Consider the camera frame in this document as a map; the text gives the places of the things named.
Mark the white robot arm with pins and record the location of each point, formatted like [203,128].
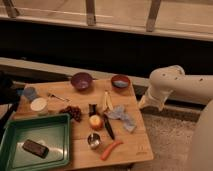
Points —
[166,80]

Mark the small steel cup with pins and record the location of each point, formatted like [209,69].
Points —
[94,140]

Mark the white paper cup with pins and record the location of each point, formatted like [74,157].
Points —
[39,105]

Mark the blue plastic cup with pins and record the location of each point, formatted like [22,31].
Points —
[30,93]

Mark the red bowl blue inside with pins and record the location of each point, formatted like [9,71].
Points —
[120,81]

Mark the purple bowl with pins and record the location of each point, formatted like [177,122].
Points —
[81,81]

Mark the crumpled blue cloth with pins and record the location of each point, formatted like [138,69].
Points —
[118,113]

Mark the wooden table board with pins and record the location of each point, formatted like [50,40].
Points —
[136,146]

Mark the bunch of dark grapes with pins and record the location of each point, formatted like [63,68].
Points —
[74,112]

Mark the metal fork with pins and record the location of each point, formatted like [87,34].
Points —
[54,96]

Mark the orange carrot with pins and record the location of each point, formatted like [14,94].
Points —
[109,149]

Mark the green plastic tray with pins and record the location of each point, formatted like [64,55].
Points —
[53,132]

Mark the dark brown sponge block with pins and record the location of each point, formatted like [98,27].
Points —
[35,148]

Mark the black object at left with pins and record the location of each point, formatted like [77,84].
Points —
[8,97]

